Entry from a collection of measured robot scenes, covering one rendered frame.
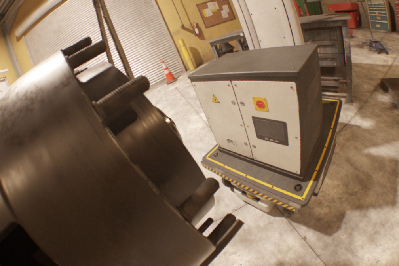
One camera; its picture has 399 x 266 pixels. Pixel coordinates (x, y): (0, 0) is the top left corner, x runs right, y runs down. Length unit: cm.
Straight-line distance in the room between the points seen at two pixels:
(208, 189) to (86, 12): 611
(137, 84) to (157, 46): 543
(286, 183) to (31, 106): 86
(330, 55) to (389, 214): 146
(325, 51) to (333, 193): 130
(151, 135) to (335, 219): 107
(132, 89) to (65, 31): 618
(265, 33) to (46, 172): 101
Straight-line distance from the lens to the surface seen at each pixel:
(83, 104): 15
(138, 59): 556
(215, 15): 618
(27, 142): 17
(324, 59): 192
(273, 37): 100
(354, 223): 116
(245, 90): 65
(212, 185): 17
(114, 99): 15
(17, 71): 752
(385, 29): 655
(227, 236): 33
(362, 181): 131
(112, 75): 25
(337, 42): 186
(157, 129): 20
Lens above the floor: 102
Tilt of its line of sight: 26 degrees down
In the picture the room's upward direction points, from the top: 24 degrees counter-clockwise
